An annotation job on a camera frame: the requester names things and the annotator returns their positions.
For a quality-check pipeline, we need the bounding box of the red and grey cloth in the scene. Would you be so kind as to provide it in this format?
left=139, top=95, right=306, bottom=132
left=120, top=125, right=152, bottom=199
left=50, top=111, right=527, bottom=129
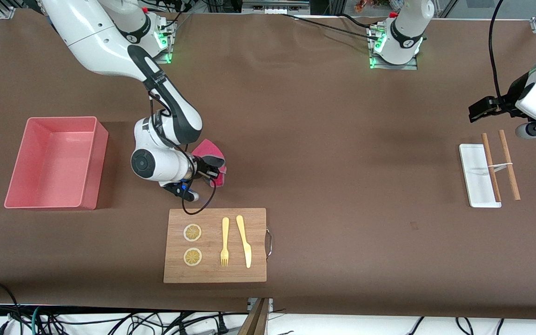
left=191, top=139, right=228, bottom=188

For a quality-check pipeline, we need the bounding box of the yellow plastic fork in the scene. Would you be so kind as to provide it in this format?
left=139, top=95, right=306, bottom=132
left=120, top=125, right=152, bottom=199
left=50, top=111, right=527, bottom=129
left=220, top=217, right=230, bottom=268

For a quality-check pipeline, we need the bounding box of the white rectangular tray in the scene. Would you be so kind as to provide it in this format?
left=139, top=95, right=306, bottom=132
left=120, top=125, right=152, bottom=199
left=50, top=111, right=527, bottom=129
left=458, top=143, right=502, bottom=208

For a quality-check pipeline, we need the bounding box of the yellow plastic knife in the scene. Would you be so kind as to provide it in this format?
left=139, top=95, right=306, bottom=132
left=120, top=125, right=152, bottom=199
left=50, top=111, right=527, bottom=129
left=236, top=215, right=253, bottom=269

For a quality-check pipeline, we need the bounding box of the wooden cutting board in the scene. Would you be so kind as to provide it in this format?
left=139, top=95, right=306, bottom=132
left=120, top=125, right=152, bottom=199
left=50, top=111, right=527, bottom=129
left=163, top=208, right=268, bottom=284

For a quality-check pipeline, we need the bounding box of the brown table cover sheet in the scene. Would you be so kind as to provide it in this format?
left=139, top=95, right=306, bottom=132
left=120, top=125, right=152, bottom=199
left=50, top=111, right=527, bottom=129
left=0, top=8, right=536, bottom=322

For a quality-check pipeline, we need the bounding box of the pink plastic bin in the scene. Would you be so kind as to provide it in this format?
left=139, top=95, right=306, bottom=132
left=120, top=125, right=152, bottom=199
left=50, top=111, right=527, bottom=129
left=4, top=116, right=109, bottom=211

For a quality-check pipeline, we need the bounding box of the brown wooden beam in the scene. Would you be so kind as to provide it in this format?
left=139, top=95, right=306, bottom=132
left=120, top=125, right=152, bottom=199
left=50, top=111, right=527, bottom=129
left=238, top=298, right=269, bottom=335

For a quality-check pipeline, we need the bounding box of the grey power strip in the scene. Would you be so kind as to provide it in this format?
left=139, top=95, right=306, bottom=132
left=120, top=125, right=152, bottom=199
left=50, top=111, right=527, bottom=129
left=241, top=0, right=311, bottom=14

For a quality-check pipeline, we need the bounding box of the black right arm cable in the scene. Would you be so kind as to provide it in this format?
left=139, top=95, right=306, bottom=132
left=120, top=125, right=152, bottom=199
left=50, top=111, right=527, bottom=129
left=147, top=91, right=217, bottom=216

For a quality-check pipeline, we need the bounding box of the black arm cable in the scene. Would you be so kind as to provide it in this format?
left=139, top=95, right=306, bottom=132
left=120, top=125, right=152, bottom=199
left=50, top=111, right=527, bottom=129
left=147, top=91, right=217, bottom=216
left=489, top=0, right=508, bottom=117

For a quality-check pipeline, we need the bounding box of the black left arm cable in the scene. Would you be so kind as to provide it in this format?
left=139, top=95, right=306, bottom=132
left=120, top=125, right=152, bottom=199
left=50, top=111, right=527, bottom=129
left=489, top=0, right=508, bottom=117

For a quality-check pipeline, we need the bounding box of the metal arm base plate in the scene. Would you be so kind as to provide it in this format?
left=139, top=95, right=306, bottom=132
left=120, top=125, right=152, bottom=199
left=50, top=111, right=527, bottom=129
left=124, top=19, right=174, bottom=64
left=369, top=26, right=419, bottom=70

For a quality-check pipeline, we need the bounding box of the small metal bracket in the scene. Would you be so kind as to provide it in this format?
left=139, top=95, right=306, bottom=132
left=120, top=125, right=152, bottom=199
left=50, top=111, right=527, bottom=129
left=247, top=298, right=274, bottom=313

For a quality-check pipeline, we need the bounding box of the black cable on table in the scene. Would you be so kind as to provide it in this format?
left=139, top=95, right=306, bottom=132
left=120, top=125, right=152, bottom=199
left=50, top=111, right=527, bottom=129
left=277, top=13, right=387, bottom=42

